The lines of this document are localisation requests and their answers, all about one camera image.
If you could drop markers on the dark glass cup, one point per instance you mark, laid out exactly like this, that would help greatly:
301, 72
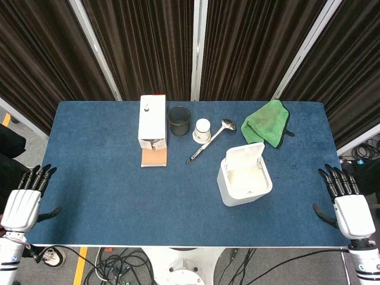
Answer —
179, 121

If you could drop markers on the white partition frame post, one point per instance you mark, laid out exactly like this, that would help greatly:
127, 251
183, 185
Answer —
95, 49
198, 50
305, 49

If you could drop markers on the white cardboard box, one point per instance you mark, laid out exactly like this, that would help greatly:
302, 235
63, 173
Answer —
153, 130

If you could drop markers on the blue table mat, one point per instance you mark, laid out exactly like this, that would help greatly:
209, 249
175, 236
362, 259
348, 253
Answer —
118, 193

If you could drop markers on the green microfiber cloth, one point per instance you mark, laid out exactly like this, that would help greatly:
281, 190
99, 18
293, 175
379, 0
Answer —
265, 123

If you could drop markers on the white paper cup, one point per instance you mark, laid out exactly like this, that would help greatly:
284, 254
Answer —
202, 130

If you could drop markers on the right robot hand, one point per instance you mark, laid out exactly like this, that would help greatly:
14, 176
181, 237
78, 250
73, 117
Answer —
353, 212

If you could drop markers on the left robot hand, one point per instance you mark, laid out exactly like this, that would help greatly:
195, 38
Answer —
20, 205

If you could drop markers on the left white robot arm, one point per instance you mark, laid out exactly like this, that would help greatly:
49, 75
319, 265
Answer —
9, 255

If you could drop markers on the white sneaker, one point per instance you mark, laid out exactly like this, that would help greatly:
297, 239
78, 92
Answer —
50, 256

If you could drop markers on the white lidded container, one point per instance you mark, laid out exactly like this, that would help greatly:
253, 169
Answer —
245, 175

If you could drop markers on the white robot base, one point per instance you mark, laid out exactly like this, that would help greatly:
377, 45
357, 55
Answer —
184, 267

